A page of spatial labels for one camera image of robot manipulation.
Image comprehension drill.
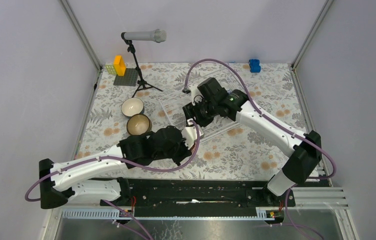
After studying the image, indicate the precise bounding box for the black glazed patterned bowl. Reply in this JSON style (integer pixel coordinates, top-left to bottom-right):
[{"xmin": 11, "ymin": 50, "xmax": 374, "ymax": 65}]
[{"xmin": 126, "ymin": 114, "xmax": 152, "ymax": 136}]

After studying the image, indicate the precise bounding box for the teal bowl cream interior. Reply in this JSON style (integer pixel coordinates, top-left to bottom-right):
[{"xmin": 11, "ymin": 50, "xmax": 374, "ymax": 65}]
[{"xmin": 120, "ymin": 97, "xmax": 145, "ymax": 118}]

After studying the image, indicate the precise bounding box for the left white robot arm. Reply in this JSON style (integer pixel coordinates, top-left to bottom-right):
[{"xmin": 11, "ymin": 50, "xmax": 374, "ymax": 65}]
[{"xmin": 38, "ymin": 126, "xmax": 204, "ymax": 210}]

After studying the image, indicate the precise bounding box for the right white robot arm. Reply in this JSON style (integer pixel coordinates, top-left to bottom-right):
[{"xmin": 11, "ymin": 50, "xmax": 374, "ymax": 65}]
[{"xmin": 182, "ymin": 77, "xmax": 322, "ymax": 206}]

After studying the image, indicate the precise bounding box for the floral table mat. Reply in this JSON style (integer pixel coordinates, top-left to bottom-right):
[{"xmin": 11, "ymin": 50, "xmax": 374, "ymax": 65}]
[{"xmin": 75, "ymin": 63, "xmax": 306, "ymax": 181}]

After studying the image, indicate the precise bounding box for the blue toy block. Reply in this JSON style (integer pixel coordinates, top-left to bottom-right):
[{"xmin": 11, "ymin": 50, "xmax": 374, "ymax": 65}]
[{"xmin": 248, "ymin": 59, "xmax": 262, "ymax": 73}]

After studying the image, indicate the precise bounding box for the black microphone tripod stand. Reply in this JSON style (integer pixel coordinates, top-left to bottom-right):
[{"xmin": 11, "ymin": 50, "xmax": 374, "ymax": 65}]
[{"xmin": 123, "ymin": 39, "xmax": 163, "ymax": 98}]

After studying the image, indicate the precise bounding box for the grey toy baseplate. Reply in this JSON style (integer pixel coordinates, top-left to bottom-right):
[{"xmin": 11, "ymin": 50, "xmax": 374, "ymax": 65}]
[{"xmin": 113, "ymin": 68, "xmax": 139, "ymax": 87}]

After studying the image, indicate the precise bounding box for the grey microphone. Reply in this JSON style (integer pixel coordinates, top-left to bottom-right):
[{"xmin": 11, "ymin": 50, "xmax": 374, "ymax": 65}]
[{"xmin": 121, "ymin": 29, "xmax": 167, "ymax": 43}]

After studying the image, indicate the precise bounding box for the yellow toy block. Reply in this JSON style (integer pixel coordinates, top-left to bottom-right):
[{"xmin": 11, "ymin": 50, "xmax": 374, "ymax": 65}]
[{"xmin": 113, "ymin": 55, "xmax": 127, "ymax": 77}]

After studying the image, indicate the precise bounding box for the light green toy block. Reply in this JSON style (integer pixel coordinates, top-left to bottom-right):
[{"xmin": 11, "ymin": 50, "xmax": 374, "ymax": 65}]
[{"xmin": 104, "ymin": 64, "xmax": 117, "ymax": 75}]

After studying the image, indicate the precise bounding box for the white wire dish rack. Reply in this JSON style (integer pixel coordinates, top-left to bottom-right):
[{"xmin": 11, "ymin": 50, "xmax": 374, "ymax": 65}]
[{"xmin": 159, "ymin": 67, "xmax": 260, "ymax": 152}]

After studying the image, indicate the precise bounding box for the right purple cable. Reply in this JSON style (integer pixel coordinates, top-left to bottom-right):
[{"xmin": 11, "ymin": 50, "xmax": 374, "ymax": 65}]
[{"xmin": 181, "ymin": 58, "xmax": 337, "ymax": 240}]

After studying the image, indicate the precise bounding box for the purple cable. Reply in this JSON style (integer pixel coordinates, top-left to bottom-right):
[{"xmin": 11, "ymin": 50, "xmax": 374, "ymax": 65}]
[
  {"xmin": 24, "ymin": 120, "xmax": 201, "ymax": 240},
  {"xmin": 181, "ymin": 58, "xmax": 337, "ymax": 240}
]

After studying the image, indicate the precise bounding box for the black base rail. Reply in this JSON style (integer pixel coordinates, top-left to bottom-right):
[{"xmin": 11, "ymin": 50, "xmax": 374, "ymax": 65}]
[{"xmin": 112, "ymin": 178, "xmax": 296, "ymax": 218}]

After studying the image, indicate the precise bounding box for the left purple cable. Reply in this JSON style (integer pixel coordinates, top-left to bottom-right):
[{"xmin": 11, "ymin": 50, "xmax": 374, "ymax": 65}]
[{"xmin": 24, "ymin": 120, "xmax": 201, "ymax": 240}]

